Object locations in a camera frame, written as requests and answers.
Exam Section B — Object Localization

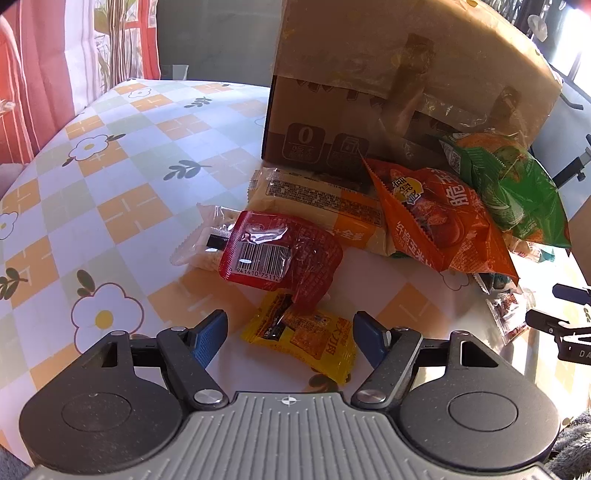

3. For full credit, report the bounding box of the floral checkered tablecloth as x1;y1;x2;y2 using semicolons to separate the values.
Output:
0;78;591;467

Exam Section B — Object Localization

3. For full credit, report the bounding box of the small yellow snack packet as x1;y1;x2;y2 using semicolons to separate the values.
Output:
241;291;358;387

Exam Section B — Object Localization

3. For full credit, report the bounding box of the red sauce packet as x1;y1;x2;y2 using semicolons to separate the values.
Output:
218;210;345;315

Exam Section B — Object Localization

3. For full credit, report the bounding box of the clear cracker packet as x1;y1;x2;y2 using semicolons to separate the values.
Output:
168;203;245;273

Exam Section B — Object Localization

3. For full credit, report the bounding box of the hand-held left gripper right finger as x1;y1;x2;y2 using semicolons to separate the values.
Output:
351;311;502;411

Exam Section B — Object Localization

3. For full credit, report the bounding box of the pale yellow bread packet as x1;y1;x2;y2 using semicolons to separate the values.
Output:
247;167;398;257

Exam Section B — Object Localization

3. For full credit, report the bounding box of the dark teal snack packet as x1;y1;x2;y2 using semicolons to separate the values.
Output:
473;271;520;296

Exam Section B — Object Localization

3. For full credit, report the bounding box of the orange chip bag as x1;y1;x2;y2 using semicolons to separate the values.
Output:
362;157;520;282

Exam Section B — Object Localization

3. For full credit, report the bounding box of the white teal snack packet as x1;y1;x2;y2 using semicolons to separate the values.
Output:
505;235;557;264

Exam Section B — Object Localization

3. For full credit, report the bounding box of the red printed backdrop cloth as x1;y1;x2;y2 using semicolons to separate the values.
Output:
0;0;162;164

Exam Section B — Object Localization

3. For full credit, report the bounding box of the green chip bag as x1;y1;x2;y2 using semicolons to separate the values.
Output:
438;133;572;250

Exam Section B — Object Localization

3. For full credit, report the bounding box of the grey fuzzy cloth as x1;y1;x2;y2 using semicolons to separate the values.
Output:
551;418;591;480

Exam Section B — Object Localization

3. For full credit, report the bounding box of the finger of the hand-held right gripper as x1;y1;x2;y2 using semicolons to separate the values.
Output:
553;284;591;305
526;310;591;337

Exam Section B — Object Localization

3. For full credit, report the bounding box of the small clear spicy snack packet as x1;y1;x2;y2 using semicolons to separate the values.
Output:
486;288;536;346

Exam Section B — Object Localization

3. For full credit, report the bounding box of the plain brown carton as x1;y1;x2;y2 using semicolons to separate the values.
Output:
570;194;591;259

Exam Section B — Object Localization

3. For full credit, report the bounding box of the brown cardboard box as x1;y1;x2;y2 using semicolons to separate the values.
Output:
261;0;564;185

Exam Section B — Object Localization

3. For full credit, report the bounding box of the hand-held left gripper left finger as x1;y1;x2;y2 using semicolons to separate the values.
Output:
83;310;230;411

